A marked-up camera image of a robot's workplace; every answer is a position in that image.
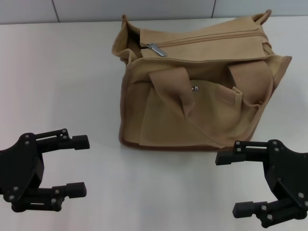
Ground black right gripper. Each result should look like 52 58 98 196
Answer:
216 139 308 228

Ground silver zipper pull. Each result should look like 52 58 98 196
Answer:
145 42 167 58

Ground khaki canvas food bag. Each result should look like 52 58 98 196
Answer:
110 9 293 153

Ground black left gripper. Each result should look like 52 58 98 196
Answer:
0 128 91 214

